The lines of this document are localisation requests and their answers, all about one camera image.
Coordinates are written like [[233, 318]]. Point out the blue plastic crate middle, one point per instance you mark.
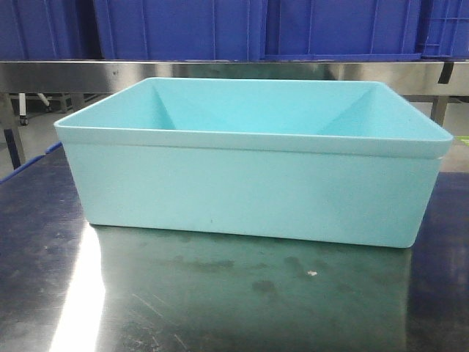
[[181, 30]]

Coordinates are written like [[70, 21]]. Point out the light blue plastic tub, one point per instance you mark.
[[336, 161]]

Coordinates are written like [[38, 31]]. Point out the black tape strip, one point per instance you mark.
[[446, 72]]

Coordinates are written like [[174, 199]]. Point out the stainless steel shelf rail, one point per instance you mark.
[[406, 78]]

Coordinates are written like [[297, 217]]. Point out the blue plastic crate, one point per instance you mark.
[[356, 31], [181, 30], [48, 30]]

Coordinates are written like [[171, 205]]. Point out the blue plastic crate left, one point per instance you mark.
[[48, 30]]

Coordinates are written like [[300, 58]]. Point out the blue plastic crate right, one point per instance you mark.
[[356, 31]]

